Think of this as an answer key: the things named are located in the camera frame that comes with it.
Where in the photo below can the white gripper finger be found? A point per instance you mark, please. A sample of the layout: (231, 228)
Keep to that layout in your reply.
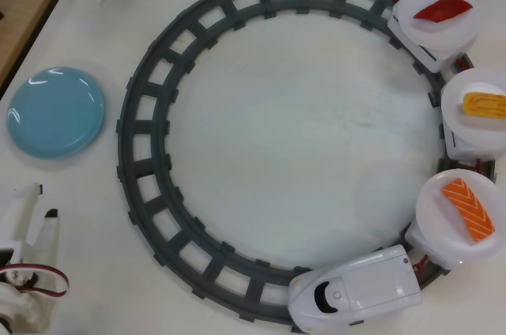
(49, 236)
(21, 212)

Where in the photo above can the yellow egg sushi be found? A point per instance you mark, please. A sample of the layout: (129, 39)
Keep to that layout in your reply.
(486, 106)

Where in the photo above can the orange salmon sushi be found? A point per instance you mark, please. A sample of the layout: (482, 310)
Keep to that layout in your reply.
(468, 208)

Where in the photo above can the red tuna sushi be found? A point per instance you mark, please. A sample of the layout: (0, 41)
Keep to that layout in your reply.
(442, 9)

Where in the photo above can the blue round dish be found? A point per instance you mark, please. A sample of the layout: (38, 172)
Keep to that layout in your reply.
(55, 114)

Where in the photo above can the white Shinkansen toy locomotive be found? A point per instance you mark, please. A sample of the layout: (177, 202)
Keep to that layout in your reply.
(356, 287)

